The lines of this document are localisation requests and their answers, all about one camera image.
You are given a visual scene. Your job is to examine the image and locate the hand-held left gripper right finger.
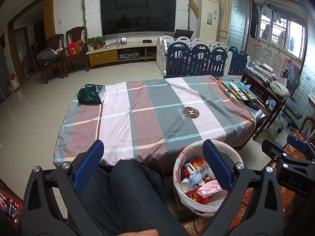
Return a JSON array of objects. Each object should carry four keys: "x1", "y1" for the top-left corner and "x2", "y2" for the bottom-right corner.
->
[{"x1": 202, "y1": 139, "x2": 284, "y2": 236}]

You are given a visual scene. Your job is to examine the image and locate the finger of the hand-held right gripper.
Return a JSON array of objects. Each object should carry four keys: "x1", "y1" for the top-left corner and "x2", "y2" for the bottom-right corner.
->
[
  {"x1": 287, "y1": 134, "x2": 315, "y2": 161},
  {"x1": 261, "y1": 140, "x2": 315, "y2": 171}
]

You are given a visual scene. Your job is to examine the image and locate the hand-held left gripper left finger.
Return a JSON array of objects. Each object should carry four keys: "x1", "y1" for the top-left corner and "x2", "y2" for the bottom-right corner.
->
[{"x1": 22, "y1": 139, "x2": 105, "y2": 236}]

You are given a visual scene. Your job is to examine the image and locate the blue and white wrapper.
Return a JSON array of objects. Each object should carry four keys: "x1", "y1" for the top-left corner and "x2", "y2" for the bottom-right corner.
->
[{"x1": 192, "y1": 170, "x2": 209, "y2": 185}]

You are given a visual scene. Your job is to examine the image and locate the white mesh trash bin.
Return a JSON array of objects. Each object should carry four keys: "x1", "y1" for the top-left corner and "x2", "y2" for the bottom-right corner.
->
[{"x1": 173, "y1": 140, "x2": 245, "y2": 217}]

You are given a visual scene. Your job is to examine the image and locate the pink plastic bag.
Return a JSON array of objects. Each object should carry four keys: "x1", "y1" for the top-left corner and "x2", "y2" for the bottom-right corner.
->
[{"x1": 198, "y1": 180, "x2": 223, "y2": 197}]

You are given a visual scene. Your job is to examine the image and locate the person's left hand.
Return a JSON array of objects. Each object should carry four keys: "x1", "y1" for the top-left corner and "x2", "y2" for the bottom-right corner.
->
[{"x1": 116, "y1": 230, "x2": 158, "y2": 236}]

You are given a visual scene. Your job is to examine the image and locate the blue printed bag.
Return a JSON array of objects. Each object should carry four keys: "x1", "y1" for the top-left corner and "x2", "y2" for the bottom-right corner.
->
[{"x1": 284, "y1": 96, "x2": 303, "y2": 120}]

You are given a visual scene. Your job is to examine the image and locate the person's left leg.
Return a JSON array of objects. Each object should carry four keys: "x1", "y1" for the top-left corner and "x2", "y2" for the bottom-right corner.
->
[{"x1": 68, "y1": 167, "x2": 119, "y2": 236}]

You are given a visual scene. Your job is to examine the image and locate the person's leg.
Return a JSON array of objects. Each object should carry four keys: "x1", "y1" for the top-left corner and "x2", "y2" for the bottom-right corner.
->
[
  {"x1": 68, "y1": 167, "x2": 119, "y2": 236},
  {"x1": 109, "y1": 159, "x2": 190, "y2": 236}
]

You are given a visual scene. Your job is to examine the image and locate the grey green cushion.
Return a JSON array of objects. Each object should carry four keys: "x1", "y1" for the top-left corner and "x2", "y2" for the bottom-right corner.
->
[{"x1": 269, "y1": 82, "x2": 289, "y2": 97}]

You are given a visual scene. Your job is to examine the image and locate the person's right leg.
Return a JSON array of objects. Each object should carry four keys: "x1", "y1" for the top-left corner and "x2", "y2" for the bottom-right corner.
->
[{"x1": 109, "y1": 159, "x2": 190, "y2": 236}]

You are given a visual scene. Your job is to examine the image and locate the dark wooden side table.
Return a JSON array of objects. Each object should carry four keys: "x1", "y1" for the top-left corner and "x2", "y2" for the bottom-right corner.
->
[{"x1": 240, "y1": 69, "x2": 287, "y2": 140}]

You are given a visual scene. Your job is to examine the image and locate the red patterned seat cushion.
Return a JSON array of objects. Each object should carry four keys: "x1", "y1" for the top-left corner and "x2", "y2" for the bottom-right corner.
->
[
  {"x1": 181, "y1": 130, "x2": 315, "y2": 236},
  {"x1": 0, "y1": 178, "x2": 24, "y2": 236}
]

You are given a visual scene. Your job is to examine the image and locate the blue child backpack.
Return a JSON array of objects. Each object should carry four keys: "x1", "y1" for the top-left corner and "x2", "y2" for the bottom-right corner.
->
[{"x1": 287, "y1": 63, "x2": 301, "y2": 91}]

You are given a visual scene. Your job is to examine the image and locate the plaid tablecloth table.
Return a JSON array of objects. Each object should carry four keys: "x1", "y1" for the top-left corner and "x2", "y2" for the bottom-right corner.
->
[{"x1": 53, "y1": 75, "x2": 256, "y2": 171}]

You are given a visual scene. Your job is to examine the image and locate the dark green gift bag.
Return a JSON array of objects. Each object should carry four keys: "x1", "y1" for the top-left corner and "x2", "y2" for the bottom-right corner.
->
[{"x1": 77, "y1": 84, "x2": 107, "y2": 104}]

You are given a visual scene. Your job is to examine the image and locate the stack of books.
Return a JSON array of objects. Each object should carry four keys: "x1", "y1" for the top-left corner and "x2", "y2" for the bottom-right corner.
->
[{"x1": 251, "y1": 60, "x2": 280, "y2": 81}]

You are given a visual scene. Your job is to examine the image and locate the barred window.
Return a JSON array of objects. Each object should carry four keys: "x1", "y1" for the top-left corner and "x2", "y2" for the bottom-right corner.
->
[{"x1": 258, "y1": 15, "x2": 306, "y2": 61}]

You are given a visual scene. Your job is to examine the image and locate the wooden television cabinet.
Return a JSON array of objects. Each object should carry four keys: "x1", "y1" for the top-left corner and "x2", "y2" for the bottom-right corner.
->
[{"x1": 87, "y1": 42, "x2": 159, "y2": 69}]

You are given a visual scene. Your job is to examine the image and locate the blue and white playpen fence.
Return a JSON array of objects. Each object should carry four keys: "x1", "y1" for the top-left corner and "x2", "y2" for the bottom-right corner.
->
[{"x1": 156, "y1": 36, "x2": 250, "y2": 78}]

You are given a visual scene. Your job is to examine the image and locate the red and white bag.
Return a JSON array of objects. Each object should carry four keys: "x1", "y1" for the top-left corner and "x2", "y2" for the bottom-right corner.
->
[{"x1": 9, "y1": 73, "x2": 20, "y2": 90}]

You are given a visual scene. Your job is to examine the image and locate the black audio receiver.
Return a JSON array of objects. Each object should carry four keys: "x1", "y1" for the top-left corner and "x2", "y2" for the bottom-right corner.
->
[{"x1": 119, "y1": 50, "x2": 141, "y2": 61}]

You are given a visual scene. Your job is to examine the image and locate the red gift box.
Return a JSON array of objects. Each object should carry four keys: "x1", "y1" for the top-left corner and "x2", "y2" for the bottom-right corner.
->
[{"x1": 68, "y1": 41, "x2": 84, "y2": 56}]

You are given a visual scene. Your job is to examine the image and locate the dark clothes bundle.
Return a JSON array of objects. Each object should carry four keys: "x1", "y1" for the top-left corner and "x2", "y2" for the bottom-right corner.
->
[{"x1": 37, "y1": 49, "x2": 58, "y2": 61}]

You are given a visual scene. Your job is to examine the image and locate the potted plant in red pot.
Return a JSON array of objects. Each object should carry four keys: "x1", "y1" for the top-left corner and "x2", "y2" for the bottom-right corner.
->
[{"x1": 94, "y1": 36, "x2": 106, "y2": 50}]

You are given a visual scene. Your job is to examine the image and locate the grey refrigerator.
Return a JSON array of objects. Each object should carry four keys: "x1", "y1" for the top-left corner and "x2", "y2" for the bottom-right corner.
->
[{"x1": 0, "y1": 39, "x2": 10, "y2": 101}]

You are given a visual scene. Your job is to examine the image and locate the black monitor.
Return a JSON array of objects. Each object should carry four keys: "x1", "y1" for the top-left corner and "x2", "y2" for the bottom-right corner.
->
[{"x1": 173, "y1": 29, "x2": 194, "y2": 40}]

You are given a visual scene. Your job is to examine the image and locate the hanging clothes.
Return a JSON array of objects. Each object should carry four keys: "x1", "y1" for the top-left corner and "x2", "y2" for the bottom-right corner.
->
[{"x1": 251, "y1": 0, "x2": 282, "y2": 38}]

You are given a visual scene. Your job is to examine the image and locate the beige curtain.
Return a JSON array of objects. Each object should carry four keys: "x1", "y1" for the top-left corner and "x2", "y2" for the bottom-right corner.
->
[{"x1": 214, "y1": 0, "x2": 233, "y2": 45}]

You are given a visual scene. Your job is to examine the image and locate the green ivy vine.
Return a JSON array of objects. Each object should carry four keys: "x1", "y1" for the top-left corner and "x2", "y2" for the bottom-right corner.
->
[
  {"x1": 187, "y1": 0, "x2": 192, "y2": 31},
  {"x1": 82, "y1": 0, "x2": 89, "y2": 38}
]

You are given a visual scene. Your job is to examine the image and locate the white standing air conditioner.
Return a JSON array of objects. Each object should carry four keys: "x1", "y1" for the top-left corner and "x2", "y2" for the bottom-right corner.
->
[{"x1": 198, "y1": 0, "x2": 219, "y2": 42}]

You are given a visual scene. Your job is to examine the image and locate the pink wall poster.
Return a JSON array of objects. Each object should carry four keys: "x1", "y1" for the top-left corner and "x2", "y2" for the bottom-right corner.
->
[{"x1": 283, "y1": 58, "x2": 292, "y2": 78}]

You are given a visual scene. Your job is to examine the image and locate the yellow wall chart poster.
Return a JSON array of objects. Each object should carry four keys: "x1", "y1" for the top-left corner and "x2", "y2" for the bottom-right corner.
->
[{"x1": 272, "y1": 52, "x2": 282, "y2": 73}]

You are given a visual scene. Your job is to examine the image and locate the white wall chart poster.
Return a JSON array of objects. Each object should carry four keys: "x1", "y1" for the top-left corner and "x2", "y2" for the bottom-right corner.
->
[
  {"x1": 261, "y1": 48, "x2": 272, "y2": 65},
  {"x1": 252, "y1": 43, "x2": 262, "y2": 59}
]

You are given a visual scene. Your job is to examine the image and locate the black wall television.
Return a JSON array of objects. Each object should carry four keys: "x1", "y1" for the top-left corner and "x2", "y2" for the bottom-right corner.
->
[{"x1": 100, "y1": 0, "x2": 177, "y2": 36}]

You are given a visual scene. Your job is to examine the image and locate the diagonal wooden wall shelf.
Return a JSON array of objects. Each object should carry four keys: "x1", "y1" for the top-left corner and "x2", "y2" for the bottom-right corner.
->
[{"x1": 189, "y1": 0, "x2": 200, "y2": 19}]

